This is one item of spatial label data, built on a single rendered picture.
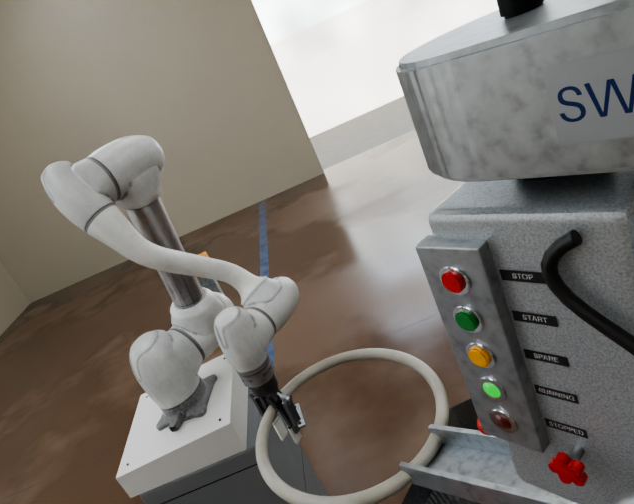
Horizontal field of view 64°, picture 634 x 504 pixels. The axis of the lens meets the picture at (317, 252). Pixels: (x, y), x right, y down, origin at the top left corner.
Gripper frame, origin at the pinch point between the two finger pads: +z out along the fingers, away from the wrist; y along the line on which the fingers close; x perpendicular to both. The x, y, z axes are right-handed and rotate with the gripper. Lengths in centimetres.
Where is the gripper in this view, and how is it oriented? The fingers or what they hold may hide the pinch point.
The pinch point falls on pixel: (287, 430)
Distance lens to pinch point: 150.6
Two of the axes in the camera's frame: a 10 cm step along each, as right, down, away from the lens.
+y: 8.2, -0.3, -5.8
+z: 3.4, 8.4, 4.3
